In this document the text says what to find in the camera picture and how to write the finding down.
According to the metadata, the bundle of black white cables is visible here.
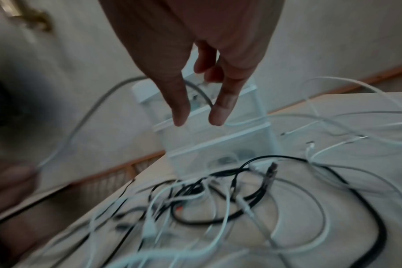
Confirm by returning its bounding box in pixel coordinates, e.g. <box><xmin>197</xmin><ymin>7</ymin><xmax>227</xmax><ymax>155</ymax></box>
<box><xmin>21</xmin><ymin>75</ymin><xmax>402</xmax><ymax>268</ymax></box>

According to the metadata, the white cable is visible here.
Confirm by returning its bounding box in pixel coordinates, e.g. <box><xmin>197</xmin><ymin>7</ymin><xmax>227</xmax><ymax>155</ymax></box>
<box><xmin>35</xmin><ymin>75</ymin><xmax>216</xmax><ymax>171</ymax></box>

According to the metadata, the person's right hand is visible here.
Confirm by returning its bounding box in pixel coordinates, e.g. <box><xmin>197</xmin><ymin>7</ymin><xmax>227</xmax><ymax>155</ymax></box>
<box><xmin>98</xmin><ymin>0</ymin><xmax>285</xmax><ymax>127</ymax></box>

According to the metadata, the white table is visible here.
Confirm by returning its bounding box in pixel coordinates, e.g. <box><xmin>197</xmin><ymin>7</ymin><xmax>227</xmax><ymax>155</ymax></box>
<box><xmin>8</xmin><ymin>91</ymin><xmax>402</xmax><ymax>268</ymax></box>

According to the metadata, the white drawer organizer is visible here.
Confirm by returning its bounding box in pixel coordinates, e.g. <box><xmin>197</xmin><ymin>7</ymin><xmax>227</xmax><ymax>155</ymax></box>
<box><xmin>130</xmin><ymin>74</ymin><xmax>282</xmax><ymax>181</ymax></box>

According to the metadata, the person's left hand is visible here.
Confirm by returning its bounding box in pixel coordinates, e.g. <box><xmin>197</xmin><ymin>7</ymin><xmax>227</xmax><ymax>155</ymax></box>
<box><xmin>0</xmin><ymin>162</ymin><xmax>40</xmax><ymax>226</ymax></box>

